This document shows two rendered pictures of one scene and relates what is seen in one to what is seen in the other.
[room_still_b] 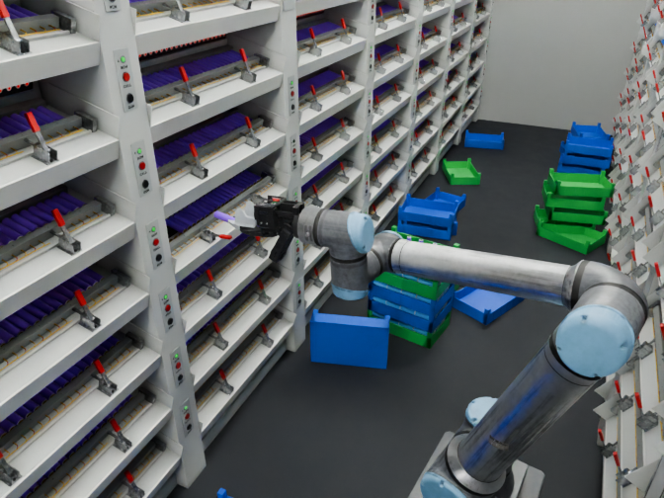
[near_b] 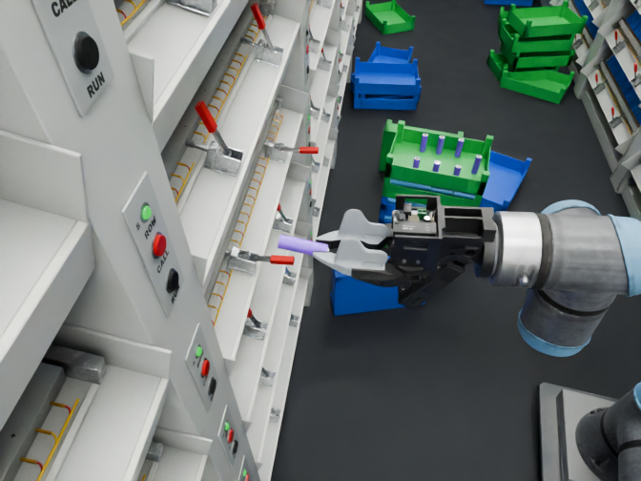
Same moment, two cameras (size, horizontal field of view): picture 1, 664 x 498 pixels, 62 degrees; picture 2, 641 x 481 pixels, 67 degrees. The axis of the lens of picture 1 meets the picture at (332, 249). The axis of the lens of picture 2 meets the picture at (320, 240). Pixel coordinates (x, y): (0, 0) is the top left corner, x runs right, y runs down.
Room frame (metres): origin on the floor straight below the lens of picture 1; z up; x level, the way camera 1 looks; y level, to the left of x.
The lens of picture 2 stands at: (0.89, 0.37, 1.30)
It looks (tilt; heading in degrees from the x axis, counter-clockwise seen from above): 48 degrees down; 343
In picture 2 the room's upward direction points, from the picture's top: straight up
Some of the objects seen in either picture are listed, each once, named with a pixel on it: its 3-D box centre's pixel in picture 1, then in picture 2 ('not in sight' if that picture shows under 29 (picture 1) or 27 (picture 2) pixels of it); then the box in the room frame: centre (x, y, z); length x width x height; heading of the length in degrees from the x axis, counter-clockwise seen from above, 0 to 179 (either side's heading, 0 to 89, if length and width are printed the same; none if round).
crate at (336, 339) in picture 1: (350, 339); (380, 281); (1.71, -0.07, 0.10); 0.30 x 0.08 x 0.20; 82
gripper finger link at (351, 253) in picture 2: (240, 218); (349, 252); (1.24, 0.23, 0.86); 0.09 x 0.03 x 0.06; 70
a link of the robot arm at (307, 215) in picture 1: (311, 225); (508, 251); (1.18, 0.05, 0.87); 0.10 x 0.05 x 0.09; 156
